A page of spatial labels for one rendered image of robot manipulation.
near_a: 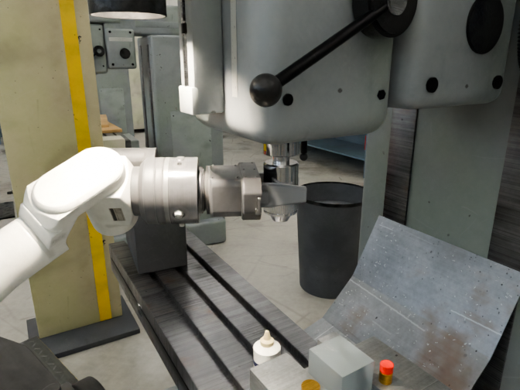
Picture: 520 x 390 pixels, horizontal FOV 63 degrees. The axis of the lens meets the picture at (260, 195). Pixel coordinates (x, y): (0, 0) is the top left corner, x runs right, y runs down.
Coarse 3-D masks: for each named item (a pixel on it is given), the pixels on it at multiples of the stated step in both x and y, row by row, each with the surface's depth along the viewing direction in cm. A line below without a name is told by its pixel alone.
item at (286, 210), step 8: (264, 176) 57; (272, 176) 55; (280, 176) 55; (288, 176) 55; (296, 176) 56; (296, 184) 57; (264, 208) 58; (272, 208) 57; (280, 208) 56; (288, 208) 57; (296, 208) 58; (272, 216) 57; (280, 216) 57; (288, 216) 57
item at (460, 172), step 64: (512, 64) 65; (384, 128) 89; (448, 128) 76; (512, 128) 66; (384, 192) 92; (448, 192) 78; (512, 192) 68; (512, 256) 69; (512, 320) 71; (512, 384) 73
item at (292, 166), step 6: (264, 162) 57; (270, 162) 56; (288, 162) 56; (294, 162) 56; (264, 168) 56; (270, 168) 55; (276, 168) 55; (282, 168) 55; (288, 168) 55; (294, 168) 55
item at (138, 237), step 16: (144, 224) 98; (160, 224) 100; (176, 224) 101; (128, 240) 113; (144, 240) 99; (160, 240) 101; (176, 240) 102; (144, 256) 100; (160, 256) 102; (176, 256) 103; (144, 272) 101
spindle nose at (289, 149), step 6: (276, 144) 54; (282, 144) 54; (288, 144) 54; (294, 144) 54; (264, 150) 56; (270, 150) 54; (276, 150) 54; (282, 150) 54; (288, 150) 54; (294, 150) 55; (276, 156) 54; (282, 156) 54; (288, 156) 54
